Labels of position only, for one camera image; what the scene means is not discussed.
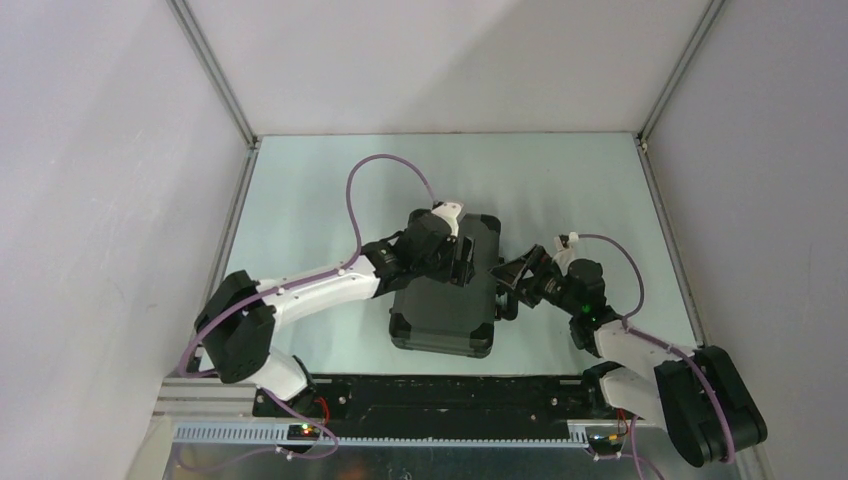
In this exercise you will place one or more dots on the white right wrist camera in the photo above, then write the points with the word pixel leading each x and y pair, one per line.
pixel 565 250

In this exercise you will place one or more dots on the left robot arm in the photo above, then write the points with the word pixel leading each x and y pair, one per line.
pixel 238 324

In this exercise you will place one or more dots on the black poker set case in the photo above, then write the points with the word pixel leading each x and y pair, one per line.
pixel 443 318

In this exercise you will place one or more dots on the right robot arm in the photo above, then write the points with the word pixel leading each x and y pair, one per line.
pixel 695 395

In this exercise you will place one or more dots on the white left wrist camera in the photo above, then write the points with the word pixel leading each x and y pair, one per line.
pixel 452 213

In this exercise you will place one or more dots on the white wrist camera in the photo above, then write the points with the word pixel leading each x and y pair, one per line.
pixel 452 213
pixel 565 250

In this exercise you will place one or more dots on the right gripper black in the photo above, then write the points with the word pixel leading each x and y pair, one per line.
pixel 527 274

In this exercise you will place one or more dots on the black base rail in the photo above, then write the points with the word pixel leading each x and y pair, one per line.
pixel 461 408

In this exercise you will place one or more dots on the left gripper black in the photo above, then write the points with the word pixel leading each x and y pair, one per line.
pixel 454 255

